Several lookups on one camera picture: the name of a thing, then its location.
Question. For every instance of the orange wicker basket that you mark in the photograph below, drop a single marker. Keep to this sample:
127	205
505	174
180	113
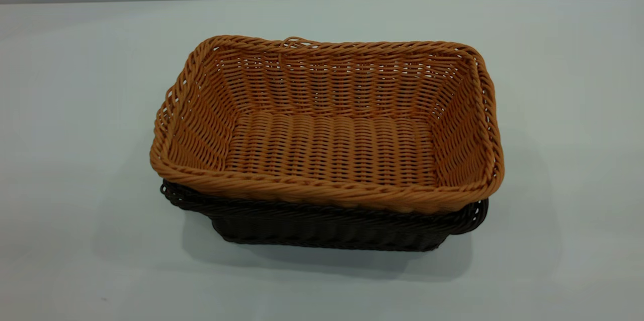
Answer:
327	150

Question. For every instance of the black wicker basket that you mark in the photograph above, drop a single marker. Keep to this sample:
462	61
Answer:
327	230

